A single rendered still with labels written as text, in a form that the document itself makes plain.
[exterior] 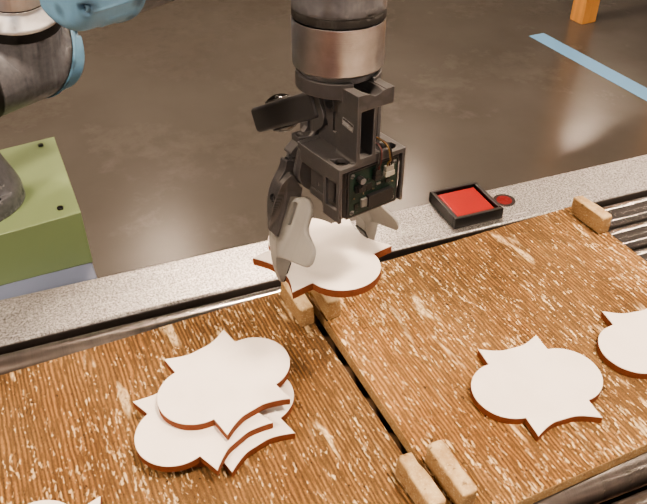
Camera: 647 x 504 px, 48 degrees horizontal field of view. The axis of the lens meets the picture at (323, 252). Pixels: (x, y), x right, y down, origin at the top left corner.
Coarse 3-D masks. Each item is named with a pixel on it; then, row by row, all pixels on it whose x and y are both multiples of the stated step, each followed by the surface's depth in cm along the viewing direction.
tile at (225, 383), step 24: (168, 360) 74; (192, 360) 74; (216, 360) 74; (240, 360) 74; (264, 360) 74; (288, 360) 74; (168, 384) 71; (192, 384) 71; (216, 384) 71; (240, 384) 71; (264, 384) 71; (168, 408) 69; (192, 408) 69; (216, 408) 69; (240, 408) 69; (264, 408) 70
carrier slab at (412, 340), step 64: (448, 256) 92; (512, 256) 92; (576, 256) 92; (320, 320) 84; (384, 320) 83; (448, 320) 83; (512, 320) 83; (576, 320) 83; (384, 384) 75; (448, 384) 75; (640, 384) 75; (448, 448) 69; (512, 448) 69; (576, 448) 69; (640, 448) 69
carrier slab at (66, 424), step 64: (192, 320) 83; (256, 320) 83; (0, 384) 75; (64, 384) 75; (128, 384) 75; (320, 384) 75; (0, 448) 69; (64, 448) 69; (128, 448) 69; (320, 448) 69; (384, 448) 69
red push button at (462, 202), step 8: (456, 192) 105; (464, 192) 105; (472, 192) 105; (448, 200) 103; (456, 200) 103; (464, 200) 103; (472, 200) 103; (480, 200) 103; (456, 208) 102; (464, 208) 102; (472, 208) 102; (480, 208) 102; (488, 208) 102
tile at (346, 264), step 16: (320, 224) 77; (336, 224) 77; (320, 240) 75; (336, 240) 74; (352, 240) 74; (368, 240) 74; (256, 256) 73; (320, 256) 72; (336, 256) 72; (352, 256) 72; (368, 256) 72; (288, 272) 70; (304, 272) 70; (320, 272) 70; (336, 272) 70; (352, 272) 70; (368, 272) 70; (304, 288) 69; (320, 288) 68; (336, 288) 68; (352, 288) 68; (368, 288) 69
